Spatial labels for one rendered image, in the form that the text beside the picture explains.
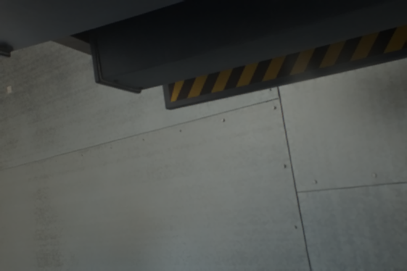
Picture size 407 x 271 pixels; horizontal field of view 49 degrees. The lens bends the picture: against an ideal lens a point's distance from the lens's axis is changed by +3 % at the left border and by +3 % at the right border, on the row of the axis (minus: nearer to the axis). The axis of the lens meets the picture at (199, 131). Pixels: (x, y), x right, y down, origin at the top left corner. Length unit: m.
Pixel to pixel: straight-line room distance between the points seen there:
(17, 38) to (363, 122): 0.86
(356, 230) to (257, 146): 0.33
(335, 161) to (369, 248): 0.21
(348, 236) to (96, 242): 0.95
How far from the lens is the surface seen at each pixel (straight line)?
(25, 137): 2.08
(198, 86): 0.74
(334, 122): 1.13
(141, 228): 1.54
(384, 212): 1.11
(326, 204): 1.15
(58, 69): 1.89
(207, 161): 1.32
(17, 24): 0.37
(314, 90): 1.15
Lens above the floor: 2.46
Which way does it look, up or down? 6 degrees up
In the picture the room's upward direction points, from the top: 8 degrees counter-clockwise
